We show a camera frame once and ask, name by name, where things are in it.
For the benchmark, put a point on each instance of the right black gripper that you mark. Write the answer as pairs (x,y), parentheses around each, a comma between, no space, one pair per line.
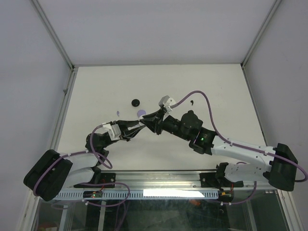
(156,125)

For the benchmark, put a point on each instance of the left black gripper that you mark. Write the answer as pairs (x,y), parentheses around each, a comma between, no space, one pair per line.
(126,134)

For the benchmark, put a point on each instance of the black earbud charging case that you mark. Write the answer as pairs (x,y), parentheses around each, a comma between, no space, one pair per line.
(135,102)

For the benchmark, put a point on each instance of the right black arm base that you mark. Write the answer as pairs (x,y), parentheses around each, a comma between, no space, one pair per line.
(208,179)

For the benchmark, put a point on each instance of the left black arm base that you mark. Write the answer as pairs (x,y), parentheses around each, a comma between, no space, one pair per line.
(98,180)

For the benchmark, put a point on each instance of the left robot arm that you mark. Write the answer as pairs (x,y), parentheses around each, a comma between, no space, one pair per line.
(55,171)

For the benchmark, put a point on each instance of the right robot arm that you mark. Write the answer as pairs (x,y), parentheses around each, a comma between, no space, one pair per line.
(275,165)

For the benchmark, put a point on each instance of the purple earbud charging case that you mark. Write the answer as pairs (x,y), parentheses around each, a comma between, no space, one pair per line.
(141,113)

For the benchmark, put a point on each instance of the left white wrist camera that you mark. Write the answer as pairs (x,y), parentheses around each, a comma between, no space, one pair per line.
(113,130)

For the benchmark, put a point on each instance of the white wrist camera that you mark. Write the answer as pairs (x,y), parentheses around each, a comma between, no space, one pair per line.
(113,130)
(166,103)

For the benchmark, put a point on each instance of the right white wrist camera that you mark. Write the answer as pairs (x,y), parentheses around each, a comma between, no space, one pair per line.
(166,103)

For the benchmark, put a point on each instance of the white slotted cable duct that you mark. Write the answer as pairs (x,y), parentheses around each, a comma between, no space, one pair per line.
(137,194)

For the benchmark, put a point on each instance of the aluminium mounting rail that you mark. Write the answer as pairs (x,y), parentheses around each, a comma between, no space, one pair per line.
(139,180)

